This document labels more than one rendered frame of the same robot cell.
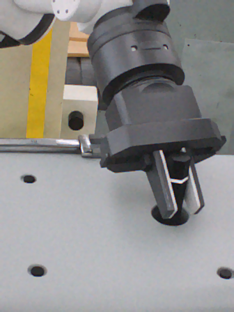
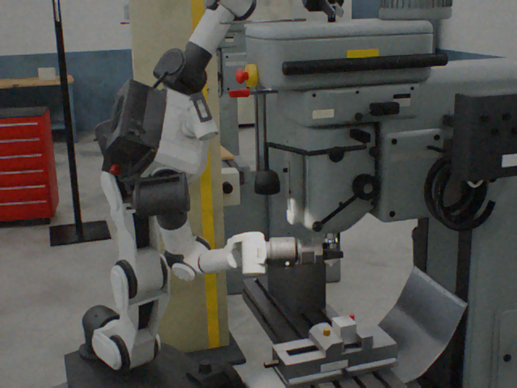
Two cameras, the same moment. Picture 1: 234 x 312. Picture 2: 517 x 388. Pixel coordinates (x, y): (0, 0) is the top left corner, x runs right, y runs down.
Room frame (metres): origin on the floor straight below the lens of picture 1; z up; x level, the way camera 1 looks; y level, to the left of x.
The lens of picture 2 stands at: (-1.28, 0.30, 1.97)
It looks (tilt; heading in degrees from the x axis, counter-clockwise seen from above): 16 degrees down; 355
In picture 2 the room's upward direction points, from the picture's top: 2 degrees counter-clockwise
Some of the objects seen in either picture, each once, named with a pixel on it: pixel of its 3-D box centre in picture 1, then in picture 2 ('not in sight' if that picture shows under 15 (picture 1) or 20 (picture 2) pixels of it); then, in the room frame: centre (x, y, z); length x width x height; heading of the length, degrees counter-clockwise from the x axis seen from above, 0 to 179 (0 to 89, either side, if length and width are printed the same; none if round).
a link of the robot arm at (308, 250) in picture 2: not in sight; (300, 252); (0.62, 0.03, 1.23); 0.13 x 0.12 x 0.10; 176
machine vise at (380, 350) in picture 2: not in sight; (334, 348); (0.51, -0.05, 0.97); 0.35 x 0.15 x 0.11; 103
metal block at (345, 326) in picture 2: not in sight; (344, 330); (0.52, -0.08, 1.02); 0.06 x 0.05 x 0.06; 13
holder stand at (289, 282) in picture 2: not in sight; (296, 273); (0.98, 0.00, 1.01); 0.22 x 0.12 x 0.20; 20
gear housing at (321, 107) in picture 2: not in sight; (346, 99); (0.62, -0.10, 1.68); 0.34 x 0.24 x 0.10; 102
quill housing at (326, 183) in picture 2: not in sight; (333, 173); (0.61, -0.06, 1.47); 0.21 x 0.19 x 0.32; 12
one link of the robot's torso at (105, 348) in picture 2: not in sight; (127, 343); (1.18, 0.63, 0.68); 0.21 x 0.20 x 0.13; 34
